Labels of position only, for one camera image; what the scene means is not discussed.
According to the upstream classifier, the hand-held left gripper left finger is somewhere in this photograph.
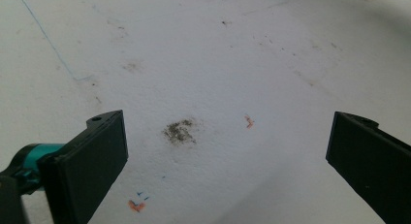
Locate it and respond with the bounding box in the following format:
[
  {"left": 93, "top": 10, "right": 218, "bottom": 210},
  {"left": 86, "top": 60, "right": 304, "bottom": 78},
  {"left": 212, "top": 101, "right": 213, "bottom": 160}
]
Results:
[{"left": 37, "top": 109, "right": 130, "bottom": 224}]

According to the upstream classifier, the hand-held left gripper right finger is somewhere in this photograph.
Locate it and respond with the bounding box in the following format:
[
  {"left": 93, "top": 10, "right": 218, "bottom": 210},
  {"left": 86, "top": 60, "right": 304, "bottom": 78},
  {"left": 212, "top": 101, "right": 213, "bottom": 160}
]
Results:
[{"left": 325, "top": 111, "right": 411, "bottom": 224}]

